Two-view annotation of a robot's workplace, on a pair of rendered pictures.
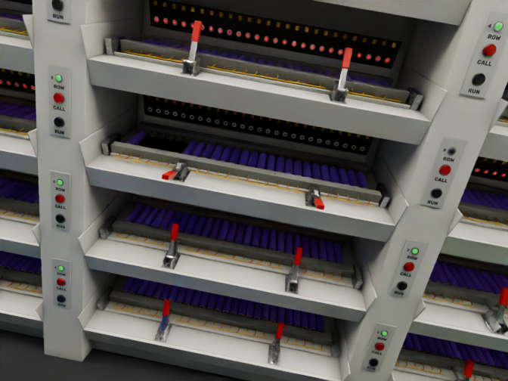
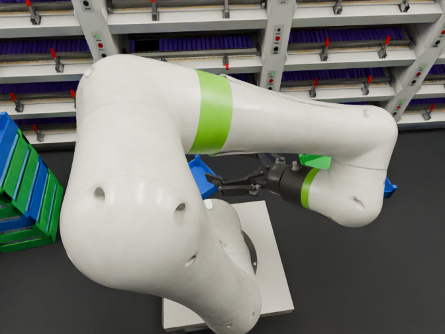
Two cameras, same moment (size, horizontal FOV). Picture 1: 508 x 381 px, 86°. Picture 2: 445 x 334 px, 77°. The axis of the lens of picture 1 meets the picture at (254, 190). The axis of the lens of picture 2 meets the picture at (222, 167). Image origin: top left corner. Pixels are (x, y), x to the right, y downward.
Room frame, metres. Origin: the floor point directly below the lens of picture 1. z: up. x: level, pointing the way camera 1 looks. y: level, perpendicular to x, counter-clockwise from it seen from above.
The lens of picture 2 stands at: (-0.60, 0.01, 1.13)
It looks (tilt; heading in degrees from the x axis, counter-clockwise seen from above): 50 degrees down; 354
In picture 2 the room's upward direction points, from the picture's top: straight up
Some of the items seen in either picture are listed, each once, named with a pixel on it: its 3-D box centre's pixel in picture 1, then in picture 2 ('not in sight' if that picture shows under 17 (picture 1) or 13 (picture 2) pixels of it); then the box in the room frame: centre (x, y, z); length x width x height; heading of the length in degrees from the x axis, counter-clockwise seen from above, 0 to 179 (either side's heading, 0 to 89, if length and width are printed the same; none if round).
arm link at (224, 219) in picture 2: not in sight; (214, 240); (-0.30, 0.00, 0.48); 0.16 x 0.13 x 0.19; 8
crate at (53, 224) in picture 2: not in sight; (32, 213); (0.12, 0.80, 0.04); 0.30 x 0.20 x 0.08; 7
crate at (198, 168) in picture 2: not in sight; (185, 185); (0.21, 0.11, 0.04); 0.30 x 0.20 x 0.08; 123
